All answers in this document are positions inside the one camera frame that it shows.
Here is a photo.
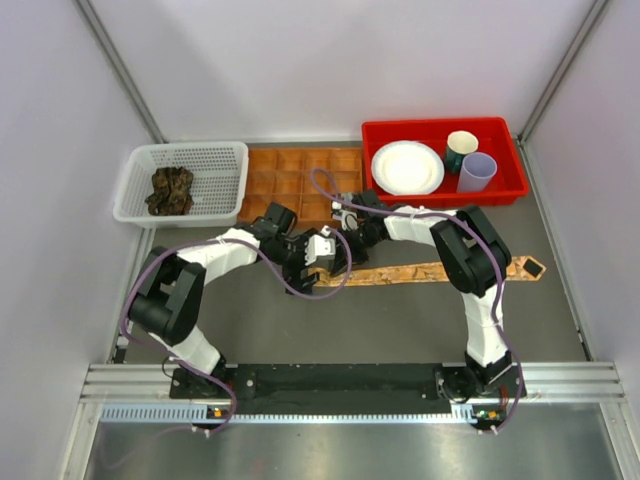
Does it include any purple cable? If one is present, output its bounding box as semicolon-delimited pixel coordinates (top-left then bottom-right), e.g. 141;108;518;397
121;229;354;439
310;168;524;434

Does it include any orange compartment tray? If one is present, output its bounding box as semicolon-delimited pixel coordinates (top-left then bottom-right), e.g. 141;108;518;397
238;147;363;229

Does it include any slotted cable duct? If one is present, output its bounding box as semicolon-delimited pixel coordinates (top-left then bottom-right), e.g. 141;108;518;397
100;403;502;426

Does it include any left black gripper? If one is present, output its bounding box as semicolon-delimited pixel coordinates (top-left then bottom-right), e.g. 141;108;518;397
271;228;319;293

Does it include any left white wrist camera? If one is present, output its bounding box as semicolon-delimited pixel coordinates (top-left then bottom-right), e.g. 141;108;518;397
305;225;336;265

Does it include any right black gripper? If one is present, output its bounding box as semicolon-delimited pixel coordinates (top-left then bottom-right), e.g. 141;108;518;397
332;225;383;278

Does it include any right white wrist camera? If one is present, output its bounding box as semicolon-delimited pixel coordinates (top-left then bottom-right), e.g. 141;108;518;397
331;201;359;231

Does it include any lavender plastic cup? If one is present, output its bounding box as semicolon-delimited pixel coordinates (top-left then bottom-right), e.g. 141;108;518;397
457;152;498;193

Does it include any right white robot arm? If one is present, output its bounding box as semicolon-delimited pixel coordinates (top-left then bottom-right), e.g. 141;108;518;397
331;190;513;400

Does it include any dark camouflage tie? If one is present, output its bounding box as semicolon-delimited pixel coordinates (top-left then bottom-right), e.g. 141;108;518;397
145;167;194;216

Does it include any white paper plate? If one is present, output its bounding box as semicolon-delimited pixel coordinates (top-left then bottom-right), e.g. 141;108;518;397
371;140;445;196

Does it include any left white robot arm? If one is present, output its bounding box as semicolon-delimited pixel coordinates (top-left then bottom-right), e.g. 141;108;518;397
124;203;336;397

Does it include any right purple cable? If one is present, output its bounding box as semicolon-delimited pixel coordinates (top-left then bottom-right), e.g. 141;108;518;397
310;168;524;434

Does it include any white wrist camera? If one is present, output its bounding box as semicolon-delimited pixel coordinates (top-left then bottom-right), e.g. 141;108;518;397
331;201;359;231
305;225;336;265

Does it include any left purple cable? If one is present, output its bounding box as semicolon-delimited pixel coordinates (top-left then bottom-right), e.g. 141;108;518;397
121;229;354;439

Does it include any red plastic bin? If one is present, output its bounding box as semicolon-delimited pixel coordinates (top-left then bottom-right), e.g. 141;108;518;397
361;117;529;210

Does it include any green cup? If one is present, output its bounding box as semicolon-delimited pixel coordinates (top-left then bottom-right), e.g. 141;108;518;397
444;130;479;174

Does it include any orange patterned tie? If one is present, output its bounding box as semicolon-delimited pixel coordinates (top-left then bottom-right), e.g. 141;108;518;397
307;254;547;290

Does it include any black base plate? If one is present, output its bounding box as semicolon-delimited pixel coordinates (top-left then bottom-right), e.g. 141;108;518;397
169;361;526;415

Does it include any white perforated plastic basket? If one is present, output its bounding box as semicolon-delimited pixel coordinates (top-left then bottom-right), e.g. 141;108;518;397
113;141;249;229

